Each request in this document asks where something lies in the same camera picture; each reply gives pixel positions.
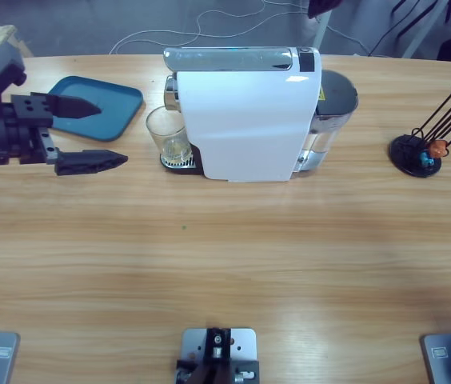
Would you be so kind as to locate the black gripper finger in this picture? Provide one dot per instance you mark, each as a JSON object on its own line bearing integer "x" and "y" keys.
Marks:
{"x": 321, "y": 8}
{"x": 89, "y": 160}
{"x": 73, "y": 108}

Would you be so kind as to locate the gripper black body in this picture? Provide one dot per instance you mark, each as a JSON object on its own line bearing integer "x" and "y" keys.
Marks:
{"x": 17, "y": 140}

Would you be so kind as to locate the clear glass cup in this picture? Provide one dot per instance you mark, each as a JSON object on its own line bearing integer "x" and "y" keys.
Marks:
{"x": 165, "y": 128}

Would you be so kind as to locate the silver coffee machine lever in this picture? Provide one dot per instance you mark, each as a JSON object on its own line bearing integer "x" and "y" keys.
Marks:
{"x": 225, "y": 58}

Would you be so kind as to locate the white capsule coffee machine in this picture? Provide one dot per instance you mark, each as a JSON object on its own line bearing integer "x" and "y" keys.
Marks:
{"x": 245, "y": 120}

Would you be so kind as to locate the orange coffee capsule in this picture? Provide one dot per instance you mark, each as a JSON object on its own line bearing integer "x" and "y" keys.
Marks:
{"x": 437, "y": 149}

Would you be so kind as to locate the small blue coffee capsule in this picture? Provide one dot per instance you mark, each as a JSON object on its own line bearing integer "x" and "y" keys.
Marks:
{"x": 426, "y": 159}

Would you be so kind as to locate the white table leg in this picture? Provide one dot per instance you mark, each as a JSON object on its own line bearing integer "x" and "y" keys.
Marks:
{"x": 322, "y": 32}

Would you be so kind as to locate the teal plastic tray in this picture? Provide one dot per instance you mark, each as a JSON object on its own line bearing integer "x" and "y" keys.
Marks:
{"x": 121, "y": 104}

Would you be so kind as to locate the clear water tank black lid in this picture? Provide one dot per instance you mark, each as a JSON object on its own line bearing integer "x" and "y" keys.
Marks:
{"x": 337, "y": 96}

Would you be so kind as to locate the metal drip tray grille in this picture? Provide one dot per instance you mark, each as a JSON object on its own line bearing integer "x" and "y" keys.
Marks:
{"x": 188, "y": 163}

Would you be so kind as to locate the black capsule holder with rods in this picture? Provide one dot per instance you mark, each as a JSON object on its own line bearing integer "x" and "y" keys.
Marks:
{"x": 401, "y": 154}

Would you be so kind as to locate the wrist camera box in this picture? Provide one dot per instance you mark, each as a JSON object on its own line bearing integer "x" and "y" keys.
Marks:
{"x": 1, "y": 64}

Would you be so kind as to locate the white slanted frame leg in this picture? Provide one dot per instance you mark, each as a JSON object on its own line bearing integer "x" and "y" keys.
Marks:
{"x": 421, "y": 32}

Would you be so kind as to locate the centre metal mount base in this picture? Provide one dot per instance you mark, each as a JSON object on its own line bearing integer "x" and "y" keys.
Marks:
{"x": 245, "y": 344}

